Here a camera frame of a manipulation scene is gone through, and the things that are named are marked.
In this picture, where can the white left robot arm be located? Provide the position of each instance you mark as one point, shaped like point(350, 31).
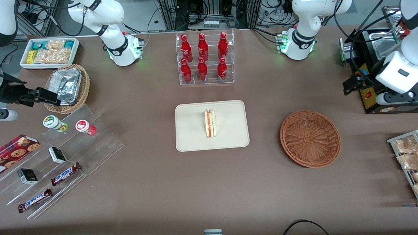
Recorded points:
point(305, 19)

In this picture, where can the small black box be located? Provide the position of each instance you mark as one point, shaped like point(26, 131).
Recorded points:
point(27, 176)
point(57, 155)

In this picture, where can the large clear nut bag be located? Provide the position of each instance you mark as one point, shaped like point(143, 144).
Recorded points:
point(52, 56)

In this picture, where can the teal snack pack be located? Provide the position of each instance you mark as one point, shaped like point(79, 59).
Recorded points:
point(69, 44)
point(39, 45)

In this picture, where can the clear bag of snacks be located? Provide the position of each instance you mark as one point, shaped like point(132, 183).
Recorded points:
point(405, 145)
point(415, 177)
point(416, 189)
point(408, 161)

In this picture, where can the beige plastic tray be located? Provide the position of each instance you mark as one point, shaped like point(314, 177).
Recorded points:
point(189, 127)

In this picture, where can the steel warmer pan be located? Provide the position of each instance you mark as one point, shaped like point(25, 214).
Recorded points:
point(382, 49)

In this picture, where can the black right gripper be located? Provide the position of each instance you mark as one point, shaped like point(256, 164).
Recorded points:
point(11, 92)

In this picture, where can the yellow snack pack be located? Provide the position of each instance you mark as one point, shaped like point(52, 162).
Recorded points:
point(30, 57)

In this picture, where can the red cola bottle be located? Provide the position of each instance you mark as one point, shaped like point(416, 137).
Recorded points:
point(186, 72)
point(202, 71)
point(222, 70)
point(202, 48)
point(223, 47)
point(186, 49)

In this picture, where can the white plastic snack bin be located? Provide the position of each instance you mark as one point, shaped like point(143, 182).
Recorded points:
point(23, 62)

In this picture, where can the stacked aluminium foil trays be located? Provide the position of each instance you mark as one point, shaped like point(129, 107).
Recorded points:
point(67, 83)

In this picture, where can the white power strip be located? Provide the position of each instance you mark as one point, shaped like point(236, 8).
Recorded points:
point(211, 23)

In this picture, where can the small clear nut bag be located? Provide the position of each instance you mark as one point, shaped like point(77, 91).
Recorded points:
point(55, 44)

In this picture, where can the black food warmer machine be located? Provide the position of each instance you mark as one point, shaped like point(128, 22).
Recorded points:
point(370, 102)

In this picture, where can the small grey device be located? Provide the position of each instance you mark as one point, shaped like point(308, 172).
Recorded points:
point(213, 232)

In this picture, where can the clear acrylic stepped shelf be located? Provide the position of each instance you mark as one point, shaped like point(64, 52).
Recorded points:
point(98, 147)

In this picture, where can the small tan wicker basket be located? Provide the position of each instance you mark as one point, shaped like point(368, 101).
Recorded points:
point(85, 86)

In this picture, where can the green lidded cup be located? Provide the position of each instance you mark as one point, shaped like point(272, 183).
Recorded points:
point(51, 121)

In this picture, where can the clear acrylic bottle rack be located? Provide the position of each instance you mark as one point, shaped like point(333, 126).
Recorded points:
point(212, 81)

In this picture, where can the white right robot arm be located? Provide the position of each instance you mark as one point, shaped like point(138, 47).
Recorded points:
point(107, 16)

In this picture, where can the red cookie box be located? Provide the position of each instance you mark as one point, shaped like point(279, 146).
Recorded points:
point(16, 151)

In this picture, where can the snickers chocolate bar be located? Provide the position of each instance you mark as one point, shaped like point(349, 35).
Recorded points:
point(65, 174)
point(34, 200)

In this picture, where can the large brown wicker basket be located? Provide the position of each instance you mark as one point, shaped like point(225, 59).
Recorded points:
point(310, 140)

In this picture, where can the triangular sandwich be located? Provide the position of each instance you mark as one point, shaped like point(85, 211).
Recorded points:
point(210, 125)

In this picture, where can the red lidded cup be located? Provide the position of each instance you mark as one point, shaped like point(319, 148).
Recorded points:
point(83, 126)

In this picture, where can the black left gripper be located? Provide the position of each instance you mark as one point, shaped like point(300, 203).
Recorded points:
point(366, 79)

